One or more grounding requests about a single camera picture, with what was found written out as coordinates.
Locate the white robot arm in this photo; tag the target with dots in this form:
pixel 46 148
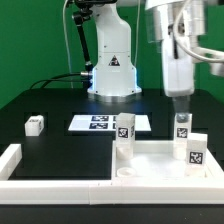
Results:
pixel 176 25

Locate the white square table top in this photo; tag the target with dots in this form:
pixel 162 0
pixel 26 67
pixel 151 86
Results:
pixel 153 159

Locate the white marker base plate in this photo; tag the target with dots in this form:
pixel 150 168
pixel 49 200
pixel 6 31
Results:
pixel 105 123

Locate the white U-shaped fence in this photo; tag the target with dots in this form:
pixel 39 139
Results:
pixel 125 189

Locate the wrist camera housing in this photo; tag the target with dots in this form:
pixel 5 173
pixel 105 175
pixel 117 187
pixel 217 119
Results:
pixel 217 67

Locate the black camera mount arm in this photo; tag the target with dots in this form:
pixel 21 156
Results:
pixel 80 17

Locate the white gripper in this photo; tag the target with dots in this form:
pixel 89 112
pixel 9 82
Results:
pixel 177 67

